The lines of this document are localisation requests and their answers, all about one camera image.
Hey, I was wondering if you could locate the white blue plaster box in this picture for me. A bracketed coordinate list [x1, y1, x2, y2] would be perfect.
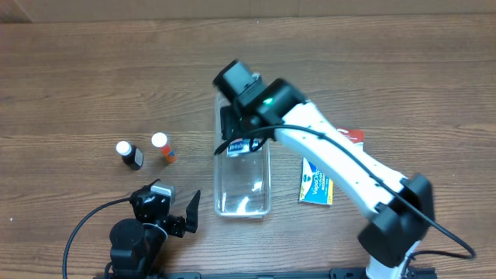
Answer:
[226, 139, 259, 157]

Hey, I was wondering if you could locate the red white small box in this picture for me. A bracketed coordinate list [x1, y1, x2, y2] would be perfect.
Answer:
[336, 127, 365, 150]

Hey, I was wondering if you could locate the blue yellow VapoDrops box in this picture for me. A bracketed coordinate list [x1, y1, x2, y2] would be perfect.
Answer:
[298, 158, 334, 205]

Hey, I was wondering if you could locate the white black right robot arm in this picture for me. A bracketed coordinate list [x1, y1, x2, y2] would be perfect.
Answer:
[212, 60, 434, 278]

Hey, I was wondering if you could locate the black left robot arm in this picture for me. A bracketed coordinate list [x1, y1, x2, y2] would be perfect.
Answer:
[109, 179, 201, 278]

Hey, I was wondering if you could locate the clear plastic container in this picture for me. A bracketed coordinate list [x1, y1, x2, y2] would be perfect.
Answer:
[214, 90, 272, 219]

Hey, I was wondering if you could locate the dark brown bottle white cap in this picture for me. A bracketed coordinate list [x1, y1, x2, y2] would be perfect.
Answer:
[115, 141, 144, 171]

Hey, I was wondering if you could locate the orange tube white cap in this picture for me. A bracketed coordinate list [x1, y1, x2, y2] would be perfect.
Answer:
[151, 133, 177, 164]

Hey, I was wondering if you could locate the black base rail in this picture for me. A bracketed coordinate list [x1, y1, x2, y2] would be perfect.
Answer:
[160, 267, 368, 279]

